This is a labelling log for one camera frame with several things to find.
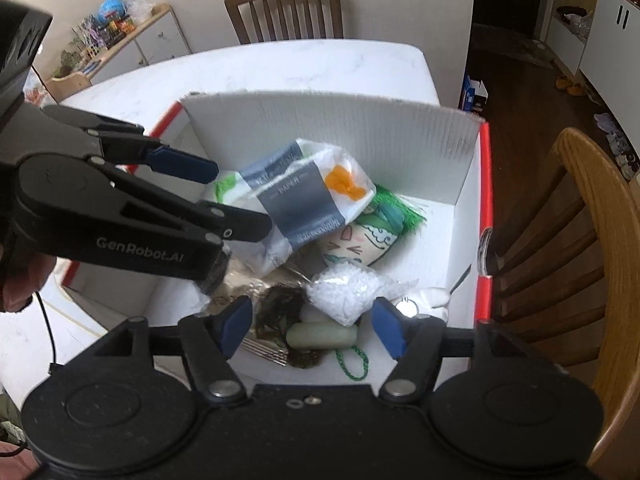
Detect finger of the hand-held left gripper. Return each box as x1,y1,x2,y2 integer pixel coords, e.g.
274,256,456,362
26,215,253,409
30,104,220,184
90,156,274,247

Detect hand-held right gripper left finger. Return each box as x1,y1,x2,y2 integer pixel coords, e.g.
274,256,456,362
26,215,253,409
92,296,254,405

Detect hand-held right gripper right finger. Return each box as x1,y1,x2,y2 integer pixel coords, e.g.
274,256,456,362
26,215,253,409
372,297,552,403

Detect dark blue white packet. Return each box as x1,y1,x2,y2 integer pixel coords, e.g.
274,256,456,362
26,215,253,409
239,160,347,279

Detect green cartoon sachet charm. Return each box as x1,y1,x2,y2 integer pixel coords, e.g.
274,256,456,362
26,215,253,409
320,185,429,269

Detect plastic bag with paper label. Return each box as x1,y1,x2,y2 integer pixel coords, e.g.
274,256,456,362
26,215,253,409
212,138,377,221

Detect white cardboard box red edges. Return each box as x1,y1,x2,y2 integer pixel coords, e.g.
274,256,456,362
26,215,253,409
60,91,494,387

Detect person's left hand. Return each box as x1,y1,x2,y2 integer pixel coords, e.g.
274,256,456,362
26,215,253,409
0,254,54,315

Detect clear bag of dark pieces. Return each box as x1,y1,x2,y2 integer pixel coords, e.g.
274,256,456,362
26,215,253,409
220,280,324,369

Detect bubble wrap bag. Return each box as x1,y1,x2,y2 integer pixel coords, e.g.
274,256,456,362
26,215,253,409
305,265,419,326

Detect pale green tube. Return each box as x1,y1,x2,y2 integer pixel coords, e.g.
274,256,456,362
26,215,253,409
287,322,360,351

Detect white wooden sideboard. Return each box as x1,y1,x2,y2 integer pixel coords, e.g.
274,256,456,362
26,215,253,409
90,4,194,86

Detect small wooden crate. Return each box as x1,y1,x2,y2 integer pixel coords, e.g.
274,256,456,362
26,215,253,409
45,71,94,104

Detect colourful toy boxes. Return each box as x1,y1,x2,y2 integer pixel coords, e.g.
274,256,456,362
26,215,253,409
75,12,139,51

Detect green toy plant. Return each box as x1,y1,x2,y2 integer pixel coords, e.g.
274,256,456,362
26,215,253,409
57,47,81,74

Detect clear plastic bag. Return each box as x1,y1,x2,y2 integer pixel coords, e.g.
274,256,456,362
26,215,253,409
125,0,154,24

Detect light oak wooden chair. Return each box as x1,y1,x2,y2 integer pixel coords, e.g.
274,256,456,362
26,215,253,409
480,127,640,472

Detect blue cardboard box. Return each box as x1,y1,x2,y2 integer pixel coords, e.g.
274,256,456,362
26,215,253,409
459,75,490,114

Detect row of shoes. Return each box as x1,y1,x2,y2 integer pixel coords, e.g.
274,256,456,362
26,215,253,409
594,111,640,177

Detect orange slippers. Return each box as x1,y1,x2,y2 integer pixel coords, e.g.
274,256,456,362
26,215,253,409
555,74,586,96

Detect dark doormat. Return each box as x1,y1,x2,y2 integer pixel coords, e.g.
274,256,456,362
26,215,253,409
480,37,554,69

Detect white open shelf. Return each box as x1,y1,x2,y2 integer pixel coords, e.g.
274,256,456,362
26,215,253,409
545,0,601,77

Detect green braided cord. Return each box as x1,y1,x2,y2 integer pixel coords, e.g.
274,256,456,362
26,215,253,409
334,346,371,379

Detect black cable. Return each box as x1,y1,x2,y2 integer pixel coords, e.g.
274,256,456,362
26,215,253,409
32,292,59,379

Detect white cabinet black handles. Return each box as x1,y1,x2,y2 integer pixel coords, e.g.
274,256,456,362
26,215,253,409
577,0,640,107

